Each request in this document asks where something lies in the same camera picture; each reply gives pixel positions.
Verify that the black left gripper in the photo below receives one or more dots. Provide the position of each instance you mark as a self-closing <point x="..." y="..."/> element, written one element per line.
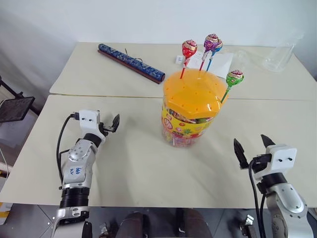
<point x="105" y="129"/>

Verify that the long blue patterned box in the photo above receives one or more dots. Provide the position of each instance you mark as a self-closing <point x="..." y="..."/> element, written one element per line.
<point x="131" y="62"/>

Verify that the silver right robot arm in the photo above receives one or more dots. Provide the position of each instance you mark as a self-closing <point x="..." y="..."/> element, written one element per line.
<point x="288" y="205"/>

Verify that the small white label card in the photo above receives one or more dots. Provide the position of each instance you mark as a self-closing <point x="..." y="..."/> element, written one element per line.
<point x="179" y="60"/>

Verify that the purple wrapped lollipop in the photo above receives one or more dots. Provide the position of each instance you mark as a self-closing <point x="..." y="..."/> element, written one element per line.
<point x="210" y="42"/>

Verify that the green wrapped lollipop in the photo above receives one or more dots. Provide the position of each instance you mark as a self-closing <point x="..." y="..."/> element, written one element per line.
<point x="234" y="77"/>

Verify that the clear plastic beaker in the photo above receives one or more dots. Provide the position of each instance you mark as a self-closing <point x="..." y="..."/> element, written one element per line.
<point x="280" y="57"/>

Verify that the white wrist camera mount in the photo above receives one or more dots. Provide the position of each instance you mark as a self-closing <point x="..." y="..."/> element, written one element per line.
<point x="89" y="125"/>
<point x="282" y="161"/>

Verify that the black mesh tray stand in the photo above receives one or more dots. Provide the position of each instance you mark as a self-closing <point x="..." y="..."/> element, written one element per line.
<point x="15" y="107"/>

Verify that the blue wrapped lollipop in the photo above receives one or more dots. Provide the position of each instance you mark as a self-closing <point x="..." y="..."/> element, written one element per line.
<point x="218" y="45"/>

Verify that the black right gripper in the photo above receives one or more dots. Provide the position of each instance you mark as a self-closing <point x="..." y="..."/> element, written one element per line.
<point x="261" y="162"/>

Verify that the red wrapped lollipop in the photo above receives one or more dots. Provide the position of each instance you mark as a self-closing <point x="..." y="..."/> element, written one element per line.
<point x="189" y="49"/>

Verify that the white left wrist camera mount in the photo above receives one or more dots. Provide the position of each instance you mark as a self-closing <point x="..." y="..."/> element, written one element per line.
<point x="89" y="125"/>

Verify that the white paper sheet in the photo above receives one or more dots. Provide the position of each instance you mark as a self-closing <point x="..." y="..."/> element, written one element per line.
<point x="223" y="63"/>

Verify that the clear candy jar orange lid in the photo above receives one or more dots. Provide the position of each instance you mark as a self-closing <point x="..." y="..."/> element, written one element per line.
<point x="193" y="99"/>

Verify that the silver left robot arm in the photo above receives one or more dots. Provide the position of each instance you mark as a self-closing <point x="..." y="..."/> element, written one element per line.
<point x="76" y="171"/>

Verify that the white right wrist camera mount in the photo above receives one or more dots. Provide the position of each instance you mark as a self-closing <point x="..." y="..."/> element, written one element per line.
<point x="282" y="161"/>

